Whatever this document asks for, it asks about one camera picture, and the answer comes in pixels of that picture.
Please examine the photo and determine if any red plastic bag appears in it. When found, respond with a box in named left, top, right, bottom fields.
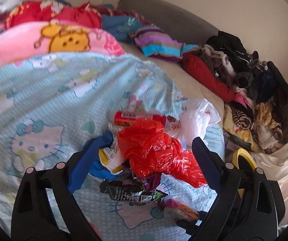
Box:
left=117, top=119, right=206, bottom=188

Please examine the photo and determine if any yellow rimmed black trash bin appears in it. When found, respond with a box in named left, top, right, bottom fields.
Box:
left=232, top=148, right=256, bottom=200

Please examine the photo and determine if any cream curtain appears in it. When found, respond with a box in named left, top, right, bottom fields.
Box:
left=250, top=130, right=288, bottom=234

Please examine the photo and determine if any red floral quilt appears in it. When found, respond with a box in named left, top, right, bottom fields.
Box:
left=0, top=0, right=102, bottom=29

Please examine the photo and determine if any pile of mixed clothes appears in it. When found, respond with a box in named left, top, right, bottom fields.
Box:
left=197, top=31, right=288, bottom=154

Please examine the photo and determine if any light blue Hello Kitty sheet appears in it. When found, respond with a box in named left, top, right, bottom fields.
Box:
left=0, top=53, right=216, bottom=240

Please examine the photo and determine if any purple striped pillow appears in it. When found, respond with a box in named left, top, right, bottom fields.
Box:
left=130, top=27, right=200, bottom=63

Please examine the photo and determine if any grey upholstered headboard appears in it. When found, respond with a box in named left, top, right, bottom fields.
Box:
left=117, top=0, right=219, bottom=45

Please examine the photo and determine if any black foil snack wrapper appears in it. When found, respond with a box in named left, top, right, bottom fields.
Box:
left=99, top=173, right=168, bottom=206

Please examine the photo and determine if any red cylindrical snack tube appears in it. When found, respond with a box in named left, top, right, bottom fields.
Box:
left=114, top=111, right=166, bottom=126

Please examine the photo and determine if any red cushion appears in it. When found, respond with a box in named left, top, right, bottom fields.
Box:
left=182, top=55, right=235, bottom=103

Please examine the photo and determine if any white yellow snack packet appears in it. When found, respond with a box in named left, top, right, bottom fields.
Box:
left=98, top=122, right=127, bottom=175

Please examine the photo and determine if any pink cartoon bear blanket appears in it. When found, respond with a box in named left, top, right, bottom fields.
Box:
left=0, top=21, right=125, bottom=68

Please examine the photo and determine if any white plastic bag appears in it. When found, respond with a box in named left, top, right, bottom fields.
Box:
left=164, top=98, right=221, bottom=149

